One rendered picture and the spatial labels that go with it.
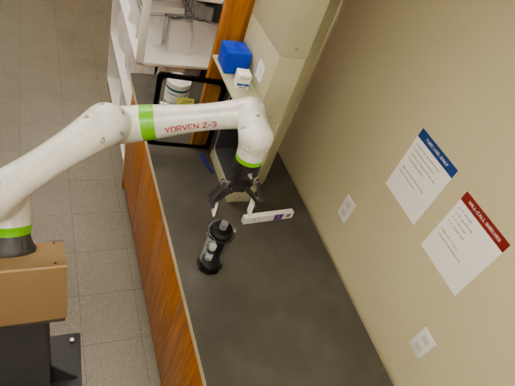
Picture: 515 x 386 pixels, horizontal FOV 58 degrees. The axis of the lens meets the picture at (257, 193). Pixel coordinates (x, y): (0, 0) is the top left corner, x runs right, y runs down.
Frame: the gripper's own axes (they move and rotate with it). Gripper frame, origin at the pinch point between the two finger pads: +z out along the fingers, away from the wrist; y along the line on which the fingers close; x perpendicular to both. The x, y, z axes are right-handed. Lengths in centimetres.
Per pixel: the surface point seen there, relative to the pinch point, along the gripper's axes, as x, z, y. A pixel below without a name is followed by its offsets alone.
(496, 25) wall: -2, -81, 60
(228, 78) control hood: 46, -26, 3
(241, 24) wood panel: 69, -38, 10
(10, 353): -13, 65, -76
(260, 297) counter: -17.4, 32.1, 15.9
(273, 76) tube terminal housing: 32, -38, 14
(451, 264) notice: -40, -19, 62
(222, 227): -2.7, 5.5, -2.7
